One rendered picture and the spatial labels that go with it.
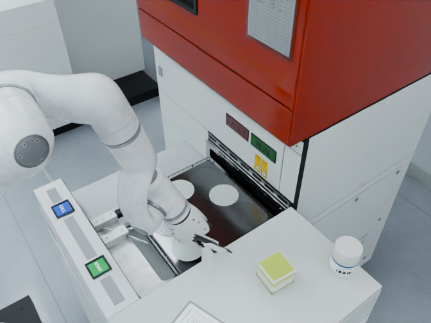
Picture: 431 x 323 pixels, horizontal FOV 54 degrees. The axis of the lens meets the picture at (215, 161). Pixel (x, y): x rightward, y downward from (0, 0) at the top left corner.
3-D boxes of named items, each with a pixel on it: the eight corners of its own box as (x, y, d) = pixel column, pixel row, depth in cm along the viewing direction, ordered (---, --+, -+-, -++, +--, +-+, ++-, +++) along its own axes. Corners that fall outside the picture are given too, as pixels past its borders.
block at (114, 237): (125, 230, 136) (123, 223, 134) (129, 236, 134) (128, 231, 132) (102, 242, 132) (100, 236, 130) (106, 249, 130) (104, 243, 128)
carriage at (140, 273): (114, 218, 143) (113, 213, 141) (171, 298, 121) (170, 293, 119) (92, 230, 140) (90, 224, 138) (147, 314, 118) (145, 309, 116)
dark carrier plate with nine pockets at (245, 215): (209, 161, 158) (209, 159, 157) (271, 218, 137) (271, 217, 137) (126, 202, 143) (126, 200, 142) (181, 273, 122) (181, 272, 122)
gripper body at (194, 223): (160, 228, 115) (180, 248, 122) (194, 213, 113) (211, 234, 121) (158, 207, 120) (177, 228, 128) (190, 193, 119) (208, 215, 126)
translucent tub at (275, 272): (276, 263, 116) (279, 248, 112) (294, 284, 111) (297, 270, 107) (254, 276, 113) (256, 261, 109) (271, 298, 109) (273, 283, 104)
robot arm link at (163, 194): (174, 225, 111) (190, 195, 115) (148, 196, 102) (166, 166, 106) (152, 219, 116) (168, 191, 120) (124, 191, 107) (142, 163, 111)
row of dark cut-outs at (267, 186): (209, 136, 160) (208, 131, 158) (290, 207, 134) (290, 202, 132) (207, 137, 160) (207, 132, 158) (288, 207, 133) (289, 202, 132)
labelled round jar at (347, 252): (340, 252, 119) (347, 231, 112) (360, 269, 115) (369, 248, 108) (322, 265, 116) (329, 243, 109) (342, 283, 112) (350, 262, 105)
